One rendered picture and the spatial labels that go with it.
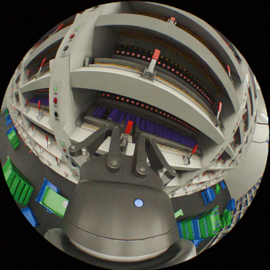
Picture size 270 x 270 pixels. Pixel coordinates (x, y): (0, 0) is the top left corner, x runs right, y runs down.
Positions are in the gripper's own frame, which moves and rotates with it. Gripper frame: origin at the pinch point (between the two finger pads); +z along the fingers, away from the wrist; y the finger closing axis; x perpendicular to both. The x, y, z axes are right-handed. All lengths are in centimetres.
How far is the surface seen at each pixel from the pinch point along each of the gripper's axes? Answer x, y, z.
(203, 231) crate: -48, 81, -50
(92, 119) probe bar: -1.8, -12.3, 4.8
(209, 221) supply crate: -39, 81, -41
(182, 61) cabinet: 35.8, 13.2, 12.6
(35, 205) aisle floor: -83, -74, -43
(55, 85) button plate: 7.9, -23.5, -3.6
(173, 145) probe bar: -2.4, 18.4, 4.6
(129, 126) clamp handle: 0.7, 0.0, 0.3
